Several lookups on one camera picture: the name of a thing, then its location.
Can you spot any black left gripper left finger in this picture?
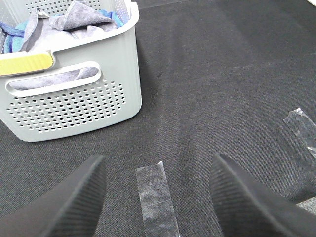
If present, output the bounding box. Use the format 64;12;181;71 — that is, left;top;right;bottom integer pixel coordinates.
0;155;106;237

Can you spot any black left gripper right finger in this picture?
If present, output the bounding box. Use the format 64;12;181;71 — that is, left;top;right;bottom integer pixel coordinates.
209;154;316;237

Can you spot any grey microfibre towel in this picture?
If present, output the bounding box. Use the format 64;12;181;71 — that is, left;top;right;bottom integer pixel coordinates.
9;0;117;91

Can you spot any blue towel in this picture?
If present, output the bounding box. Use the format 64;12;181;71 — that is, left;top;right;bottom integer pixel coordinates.
0;9;125;54

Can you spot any left clear tape strip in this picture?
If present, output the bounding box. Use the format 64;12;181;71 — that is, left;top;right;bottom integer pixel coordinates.
136;161;180;237

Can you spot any clear tape strip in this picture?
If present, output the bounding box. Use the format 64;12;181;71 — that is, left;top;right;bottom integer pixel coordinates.
136;161;180;237
283;108;316;158

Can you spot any middle clear tape strip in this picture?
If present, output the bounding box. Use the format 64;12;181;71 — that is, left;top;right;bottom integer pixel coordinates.
283;108;316;158

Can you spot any grey perforated laundry basket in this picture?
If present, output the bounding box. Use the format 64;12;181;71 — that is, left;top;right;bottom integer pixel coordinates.
0;0;142;142

